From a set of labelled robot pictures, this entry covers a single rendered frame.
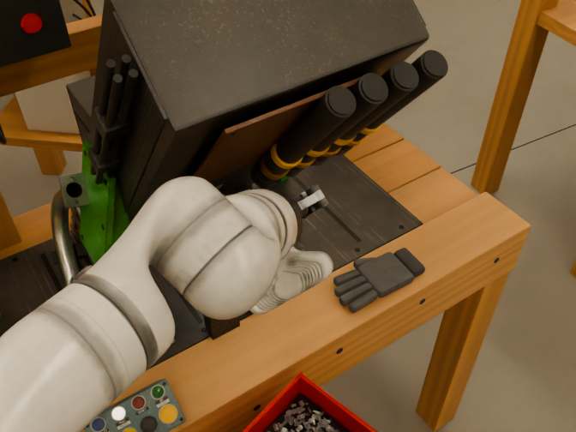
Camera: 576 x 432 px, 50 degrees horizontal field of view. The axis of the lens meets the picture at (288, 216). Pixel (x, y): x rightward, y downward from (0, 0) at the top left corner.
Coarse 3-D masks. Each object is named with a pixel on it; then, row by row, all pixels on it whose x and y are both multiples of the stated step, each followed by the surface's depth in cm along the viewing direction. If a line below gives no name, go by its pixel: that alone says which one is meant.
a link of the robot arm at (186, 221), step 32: (160, 192) 41; (192, 192) 41; (160, 224) 40; (192, 224) 41; (224, 224) 41; (128, 256) 37; (160, 256) 41; (192, 256) 40; (96, 288) 36; (128, 288) 36; (128, 320) 35; (160, 320) 37; (160, 352) 37
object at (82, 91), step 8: (80, 80) 120; (88, 80) 120; (72, 88) 118; (80, 88) 118; (88, 88) 118; (72, 96) 117; (80, 96) 116; (88, 96) 116; (72, 104) 121; (80, 104) 115; (88, 104) 114; (80, 112) 117; (88, 112) 112; (80, 120) 119; (88, 120) 113; (80, 128) 122; (88, 128) 116
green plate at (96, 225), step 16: (112, 176) 95; (96, 192) 100; (112, 192) 96; (96, 208) 102; (112, 208) 98; (96, 224) 103; (112, 224) 100; (128, 224) 104; (96, 240) 105; (112, 240) 104; (96, 256) 107
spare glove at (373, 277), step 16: (384, 256) 130; (400, 256) 130; (352, 272) 127; (368, 272) 127; (384, 272) 127; (400, 272) 127; (416, 272) 127; (336, 288) 124; (352, 288) 125; (368, 288) 124; (384, 288) 124; (352, 304) 121
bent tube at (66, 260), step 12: (60, 180) 102; (60, 192) 105; (72, 192) 108; (84, 192) 104; (60, 204) 108; (72, 204) 102; (84, 204) 103; (60, 216) 112; (60, 228) 113; (60, 240) 113; (60, 252) 113; (72, 252) 114; (60, 264) 114; (72, 264) 113
